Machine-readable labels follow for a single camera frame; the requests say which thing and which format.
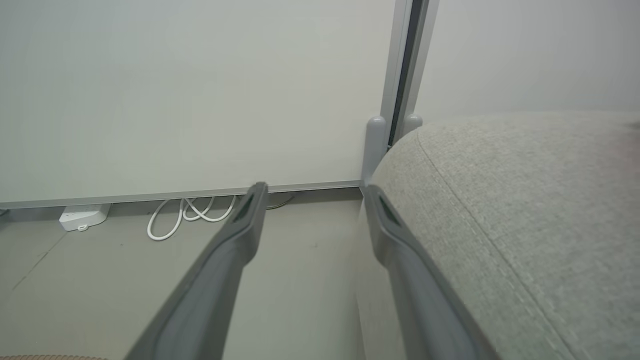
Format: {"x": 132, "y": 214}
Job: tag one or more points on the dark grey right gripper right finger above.
{"x": 420, "y": 290}

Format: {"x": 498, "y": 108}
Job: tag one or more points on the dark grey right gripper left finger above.
{"x": 210, "y": 280}

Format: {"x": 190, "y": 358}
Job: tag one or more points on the grey fabric sofa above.
{"x": 525, "y": 225}

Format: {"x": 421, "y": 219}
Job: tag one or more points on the white power strip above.
{"x": 82, "y": 217}

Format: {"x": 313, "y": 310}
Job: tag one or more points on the grey partition leg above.
{"x": 375, "y": 147}
{"x": 412, "y": 124}

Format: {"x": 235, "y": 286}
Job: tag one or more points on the wide white partition panel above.
{"x": 190, "y": 95}

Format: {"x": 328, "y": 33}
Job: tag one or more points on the narrow white partition panel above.
{"x": 530, "y": 55}

